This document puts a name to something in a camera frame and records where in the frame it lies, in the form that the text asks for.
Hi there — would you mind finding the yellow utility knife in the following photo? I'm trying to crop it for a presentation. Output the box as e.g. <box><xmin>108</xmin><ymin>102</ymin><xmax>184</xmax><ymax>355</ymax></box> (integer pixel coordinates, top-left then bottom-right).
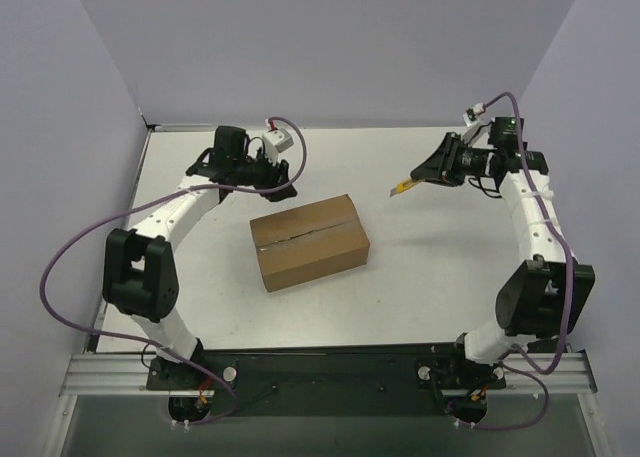
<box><xmin>389</xmin><ymin>178</ymin><xmax>421</xmax><ymax>197</ymax></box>

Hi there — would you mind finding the brown cardboard express box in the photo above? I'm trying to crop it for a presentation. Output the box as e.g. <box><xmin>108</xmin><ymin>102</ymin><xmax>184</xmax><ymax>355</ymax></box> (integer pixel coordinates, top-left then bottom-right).
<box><xmin>250</xmin><ymin>194</ymin><xmax>370</xmax><ymax>292</ymax></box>

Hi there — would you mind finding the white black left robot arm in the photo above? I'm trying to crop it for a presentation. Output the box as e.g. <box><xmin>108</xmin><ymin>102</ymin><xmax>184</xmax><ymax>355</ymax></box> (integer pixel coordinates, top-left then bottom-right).
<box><xmin>102</xmin><ymin>118</ymin><xmax>304</xmax><ymax>389</ymax></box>

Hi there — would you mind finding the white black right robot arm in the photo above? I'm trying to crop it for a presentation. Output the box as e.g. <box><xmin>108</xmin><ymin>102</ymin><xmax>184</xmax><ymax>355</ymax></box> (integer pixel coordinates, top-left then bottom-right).
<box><xmin>410</xmin><ymin>117</ymin><xmax>595</xmax><ymax>364</ymax></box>

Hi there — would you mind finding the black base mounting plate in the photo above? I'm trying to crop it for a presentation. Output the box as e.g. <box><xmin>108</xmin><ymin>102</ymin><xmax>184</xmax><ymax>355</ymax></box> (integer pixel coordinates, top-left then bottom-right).
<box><xmin>146</xmin><ymin>344</ymin><xmax>506</xmax><ymax>422</ymax></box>

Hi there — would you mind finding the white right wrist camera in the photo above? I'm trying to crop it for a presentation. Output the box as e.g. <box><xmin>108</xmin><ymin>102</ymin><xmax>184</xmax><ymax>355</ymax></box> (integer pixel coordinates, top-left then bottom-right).
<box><xmin>462</xmin><ymin>103</ymin><xmax>487</xmax><ymax>146</ymax></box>

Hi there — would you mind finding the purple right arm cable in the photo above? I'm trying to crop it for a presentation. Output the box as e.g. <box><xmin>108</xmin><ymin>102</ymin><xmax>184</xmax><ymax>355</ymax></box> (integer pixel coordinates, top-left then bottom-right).
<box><xmin>479</xmin><ymin>92</ymin><xmax>574</xmax><ymax>431</ymax></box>

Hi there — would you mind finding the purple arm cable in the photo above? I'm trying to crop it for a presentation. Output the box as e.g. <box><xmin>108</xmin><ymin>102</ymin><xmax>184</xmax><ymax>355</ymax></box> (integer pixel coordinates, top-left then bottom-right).
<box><xmin>39</xmin><ymin>116</ymin><xmax>307</xmax><ymax>426</ymax></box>
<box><xmin>479</xmin><ymin>92</ymin><xmax>574</xmax><ymax>431</ymax></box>

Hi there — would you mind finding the aluminium front frame rail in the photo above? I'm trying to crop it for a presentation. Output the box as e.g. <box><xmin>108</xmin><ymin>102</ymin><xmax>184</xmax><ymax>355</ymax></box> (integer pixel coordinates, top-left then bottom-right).
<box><xmin>60</xmin><ymin>353</ymin><xmax>597</xmax><ymax>397</ymax></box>

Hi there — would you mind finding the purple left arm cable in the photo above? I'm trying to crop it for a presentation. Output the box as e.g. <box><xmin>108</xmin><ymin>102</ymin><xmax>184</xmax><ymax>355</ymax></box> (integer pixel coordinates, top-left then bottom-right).
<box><xmin>39</xmin><ymin>116</ymin><xmax>307</xmax><ymax>426</ymax></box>

